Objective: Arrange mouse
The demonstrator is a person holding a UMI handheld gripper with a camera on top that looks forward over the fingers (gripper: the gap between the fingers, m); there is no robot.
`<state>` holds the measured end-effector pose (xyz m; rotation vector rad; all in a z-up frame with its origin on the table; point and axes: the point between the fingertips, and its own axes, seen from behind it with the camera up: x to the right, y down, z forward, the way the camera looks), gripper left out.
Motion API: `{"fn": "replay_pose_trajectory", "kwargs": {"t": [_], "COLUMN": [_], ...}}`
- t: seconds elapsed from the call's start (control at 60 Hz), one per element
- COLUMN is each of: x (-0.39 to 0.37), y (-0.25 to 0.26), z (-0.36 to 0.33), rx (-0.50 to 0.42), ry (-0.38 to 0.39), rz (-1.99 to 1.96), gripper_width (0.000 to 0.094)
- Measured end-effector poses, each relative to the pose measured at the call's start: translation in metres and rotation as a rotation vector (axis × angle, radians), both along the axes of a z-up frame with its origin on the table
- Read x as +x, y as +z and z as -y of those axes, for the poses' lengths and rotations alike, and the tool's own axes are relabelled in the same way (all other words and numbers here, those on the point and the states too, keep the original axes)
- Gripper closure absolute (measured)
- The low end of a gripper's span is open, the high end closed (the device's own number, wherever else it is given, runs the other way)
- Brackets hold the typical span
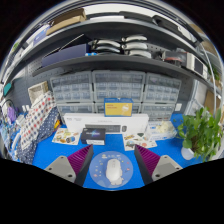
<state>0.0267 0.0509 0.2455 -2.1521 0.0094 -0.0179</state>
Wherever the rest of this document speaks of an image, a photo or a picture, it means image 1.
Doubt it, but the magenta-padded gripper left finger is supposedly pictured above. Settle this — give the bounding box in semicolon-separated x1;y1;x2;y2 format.
44;143;95;187

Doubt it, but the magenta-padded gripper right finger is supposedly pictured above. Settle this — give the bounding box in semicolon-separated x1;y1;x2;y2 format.
133;143;184;186

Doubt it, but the grey computer mouse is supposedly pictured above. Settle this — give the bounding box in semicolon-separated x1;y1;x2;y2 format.
104;158;122;184

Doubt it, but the round cartoon rabbit mouse pad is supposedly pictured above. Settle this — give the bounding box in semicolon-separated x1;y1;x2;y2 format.
88;150;134;189

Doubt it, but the white plant pot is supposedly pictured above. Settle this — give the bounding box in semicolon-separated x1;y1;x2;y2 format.
180;146;196;161

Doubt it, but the small colourful sticker sheet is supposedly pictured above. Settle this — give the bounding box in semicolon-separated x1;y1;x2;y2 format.
51;128;81;146

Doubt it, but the large colourful sticker sheet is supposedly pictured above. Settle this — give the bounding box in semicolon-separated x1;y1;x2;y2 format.
122;132;158;152

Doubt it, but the blue white glove box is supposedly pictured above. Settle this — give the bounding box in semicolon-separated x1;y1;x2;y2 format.
145;120;178;141

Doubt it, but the small black box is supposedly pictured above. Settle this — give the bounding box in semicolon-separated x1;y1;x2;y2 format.
80;127;107;146

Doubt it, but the patterned fabric bag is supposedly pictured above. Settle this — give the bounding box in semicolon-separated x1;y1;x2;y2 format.
16;91;61;164

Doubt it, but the green leafy plant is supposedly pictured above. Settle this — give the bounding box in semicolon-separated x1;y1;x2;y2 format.
175;106;224;163

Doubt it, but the long white keyboard box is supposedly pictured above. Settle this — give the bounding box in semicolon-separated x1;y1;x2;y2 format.
63;112;149;135

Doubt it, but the yellow and blue box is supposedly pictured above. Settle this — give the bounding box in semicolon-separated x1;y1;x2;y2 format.
103;97;134;117

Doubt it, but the white storage crate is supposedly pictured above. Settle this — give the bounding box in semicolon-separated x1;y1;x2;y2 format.
27;80;50;104

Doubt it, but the dark metal shelf unit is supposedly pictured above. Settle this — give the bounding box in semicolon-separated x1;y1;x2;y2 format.
3;4;221;98

